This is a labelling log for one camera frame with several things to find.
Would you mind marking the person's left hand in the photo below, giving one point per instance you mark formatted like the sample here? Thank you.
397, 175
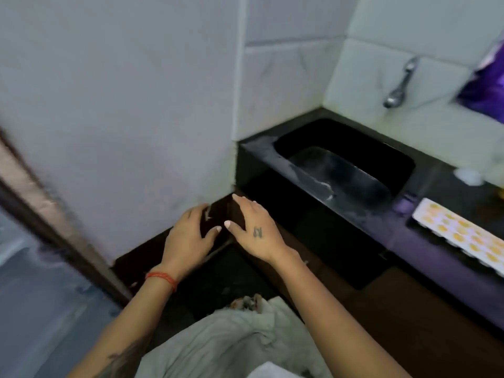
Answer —
185, 248

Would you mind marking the person's right hand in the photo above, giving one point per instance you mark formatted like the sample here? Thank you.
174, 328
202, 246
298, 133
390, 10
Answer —
260, 236

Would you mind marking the white ice cube tray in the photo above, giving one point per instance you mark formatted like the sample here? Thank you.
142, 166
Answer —
460, 232

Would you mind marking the white plastic funnel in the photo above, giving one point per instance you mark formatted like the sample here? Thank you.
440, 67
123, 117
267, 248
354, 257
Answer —
468, 177

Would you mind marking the orange juice bottle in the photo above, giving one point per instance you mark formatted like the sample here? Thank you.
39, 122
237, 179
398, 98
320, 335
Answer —
497, 173

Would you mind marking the person's right forearm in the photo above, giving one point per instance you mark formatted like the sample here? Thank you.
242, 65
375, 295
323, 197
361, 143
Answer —
338, 326

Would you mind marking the person's left forearm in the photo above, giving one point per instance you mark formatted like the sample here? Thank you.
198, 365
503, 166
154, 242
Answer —
130, 330

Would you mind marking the floral patterned cloth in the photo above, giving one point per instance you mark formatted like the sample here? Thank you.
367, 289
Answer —
228, 342

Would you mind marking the black stone sink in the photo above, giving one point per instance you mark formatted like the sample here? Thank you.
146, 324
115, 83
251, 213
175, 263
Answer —
346, 169

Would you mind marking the pink striped shirt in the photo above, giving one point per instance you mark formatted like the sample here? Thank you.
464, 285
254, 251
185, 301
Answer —
267, 372

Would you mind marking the purple curtain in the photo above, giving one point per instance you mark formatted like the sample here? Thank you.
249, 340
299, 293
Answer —
486, 90

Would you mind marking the brown wooden door frame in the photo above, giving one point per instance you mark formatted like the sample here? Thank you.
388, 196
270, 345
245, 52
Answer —
59, 240

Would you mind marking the chrome wall tap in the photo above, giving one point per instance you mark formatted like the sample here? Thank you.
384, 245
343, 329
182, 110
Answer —
397, 94

